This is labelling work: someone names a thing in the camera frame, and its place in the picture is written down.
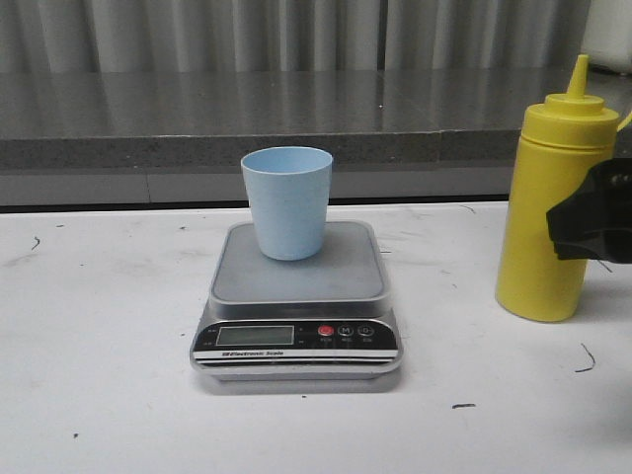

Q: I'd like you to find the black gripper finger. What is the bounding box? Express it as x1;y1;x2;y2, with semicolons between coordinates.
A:
546;158;631;263

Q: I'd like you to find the silver electronic kitchen scale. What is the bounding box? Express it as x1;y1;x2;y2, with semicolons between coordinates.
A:
190;220;404;394

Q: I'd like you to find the white box in background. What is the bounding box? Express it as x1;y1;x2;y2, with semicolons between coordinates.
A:
581;0;632;75

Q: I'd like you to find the light blue plastic cup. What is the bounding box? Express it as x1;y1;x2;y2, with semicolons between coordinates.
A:
241;146;334;261

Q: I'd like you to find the grey stone counter ledge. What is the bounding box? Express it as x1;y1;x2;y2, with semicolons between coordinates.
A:
0;68;632;207

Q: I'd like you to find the yellow squeeze bottle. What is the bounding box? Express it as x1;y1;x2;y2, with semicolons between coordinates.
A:
496;54;621;322

